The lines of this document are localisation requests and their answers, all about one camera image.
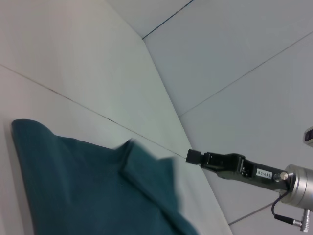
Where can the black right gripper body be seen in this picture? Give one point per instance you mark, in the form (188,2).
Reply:
(244,170)

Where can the teal FREE print t-shirt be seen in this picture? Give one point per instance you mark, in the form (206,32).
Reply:
(85,183)

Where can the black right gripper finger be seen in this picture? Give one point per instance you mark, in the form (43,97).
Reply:
(193,156)

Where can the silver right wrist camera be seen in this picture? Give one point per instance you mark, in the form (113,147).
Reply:
(308,135)

